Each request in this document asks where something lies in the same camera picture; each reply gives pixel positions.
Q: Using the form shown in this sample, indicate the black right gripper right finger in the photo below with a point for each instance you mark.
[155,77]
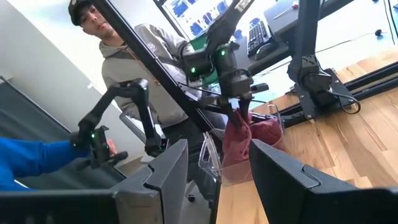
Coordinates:
[311,205]

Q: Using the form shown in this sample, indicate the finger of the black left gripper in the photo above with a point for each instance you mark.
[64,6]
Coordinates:
[244,109]
[230,113]

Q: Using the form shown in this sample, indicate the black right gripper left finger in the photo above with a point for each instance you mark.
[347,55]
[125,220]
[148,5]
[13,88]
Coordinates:
[93,208]

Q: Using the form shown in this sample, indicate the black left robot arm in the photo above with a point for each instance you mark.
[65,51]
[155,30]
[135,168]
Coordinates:
[308,31]

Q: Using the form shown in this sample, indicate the black computer mouse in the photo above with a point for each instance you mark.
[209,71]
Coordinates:
[265,51]

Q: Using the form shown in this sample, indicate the clear plastic bin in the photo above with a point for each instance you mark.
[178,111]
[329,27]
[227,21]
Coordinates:
[214,161]

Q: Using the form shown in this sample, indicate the black keyboard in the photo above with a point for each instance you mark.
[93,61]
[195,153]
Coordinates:
[258,35]

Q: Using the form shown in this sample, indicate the black desk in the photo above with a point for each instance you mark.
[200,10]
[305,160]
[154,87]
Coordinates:
[281,46]

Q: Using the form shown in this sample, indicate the person's hand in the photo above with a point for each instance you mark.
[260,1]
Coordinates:
[111,149]

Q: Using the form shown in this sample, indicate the person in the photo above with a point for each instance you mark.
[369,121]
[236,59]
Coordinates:
[31,161]
[124,71]

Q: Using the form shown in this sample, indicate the computer monitor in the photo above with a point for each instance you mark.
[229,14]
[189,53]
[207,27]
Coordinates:
[192,15]

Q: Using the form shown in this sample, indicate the black aluminium table frame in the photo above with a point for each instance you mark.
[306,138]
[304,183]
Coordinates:
[152,63]

